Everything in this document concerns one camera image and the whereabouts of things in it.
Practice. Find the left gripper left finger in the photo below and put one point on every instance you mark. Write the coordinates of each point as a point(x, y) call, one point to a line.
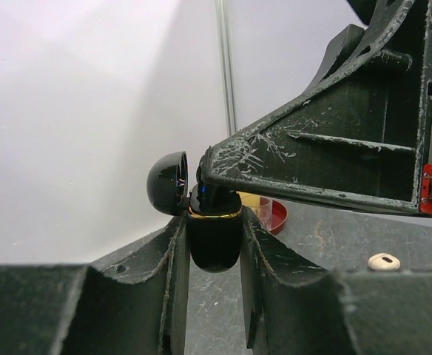
point(133, 301)

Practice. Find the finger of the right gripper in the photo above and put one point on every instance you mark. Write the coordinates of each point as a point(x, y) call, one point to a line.
point(355, 138)

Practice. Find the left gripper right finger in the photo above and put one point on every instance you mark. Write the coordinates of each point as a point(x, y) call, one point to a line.
point(294, 306)

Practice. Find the white earbud charging case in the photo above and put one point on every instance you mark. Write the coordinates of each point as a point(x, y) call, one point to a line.
point(383, 262)

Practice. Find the black earbud charging case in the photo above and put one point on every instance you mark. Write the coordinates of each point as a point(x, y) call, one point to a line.
point(214, 223)

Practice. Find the red round tray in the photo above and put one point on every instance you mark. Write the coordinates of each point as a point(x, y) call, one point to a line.
point(279, 215)

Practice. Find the clear drinking glass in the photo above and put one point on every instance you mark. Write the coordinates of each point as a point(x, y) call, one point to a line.
point(263, 210)

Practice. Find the yellow mug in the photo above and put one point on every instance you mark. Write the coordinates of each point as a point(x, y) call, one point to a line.
point(250, 200)

